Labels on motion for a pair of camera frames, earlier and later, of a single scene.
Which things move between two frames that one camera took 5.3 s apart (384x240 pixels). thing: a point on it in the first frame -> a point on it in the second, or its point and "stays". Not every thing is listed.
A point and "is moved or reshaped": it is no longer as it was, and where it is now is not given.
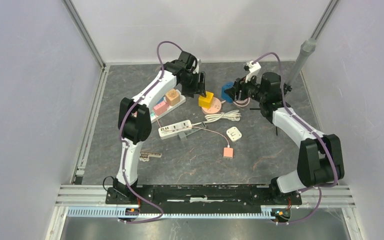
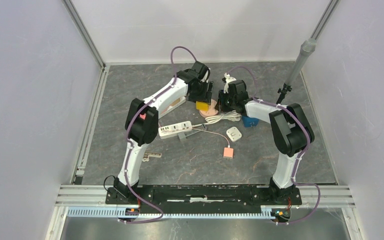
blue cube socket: (225, 97) is moved or reshaped
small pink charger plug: (228, 152) stays
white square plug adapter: (234, 134) stays
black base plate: (203, 198) stays
